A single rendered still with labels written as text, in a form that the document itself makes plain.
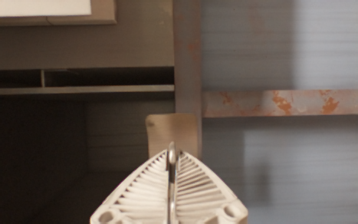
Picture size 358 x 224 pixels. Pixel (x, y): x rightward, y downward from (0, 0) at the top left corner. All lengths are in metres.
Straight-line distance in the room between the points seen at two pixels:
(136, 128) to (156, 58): 0.69
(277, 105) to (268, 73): 0.10
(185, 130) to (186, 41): 0.16
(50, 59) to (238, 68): 0.38
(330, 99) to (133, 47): 0.40
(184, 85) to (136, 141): 0.72
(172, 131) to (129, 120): 0.71
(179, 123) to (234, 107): 0.12
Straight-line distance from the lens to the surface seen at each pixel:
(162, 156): 0.17
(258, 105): 0.31
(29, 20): 0.38
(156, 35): 0.29
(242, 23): 0.40
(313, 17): 0.50
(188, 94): 0.26
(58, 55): 0.35
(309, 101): 0.38
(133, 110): 0.91
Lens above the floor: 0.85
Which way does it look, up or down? 1 degrees down
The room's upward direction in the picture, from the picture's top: 91 degrees counter-clockwise
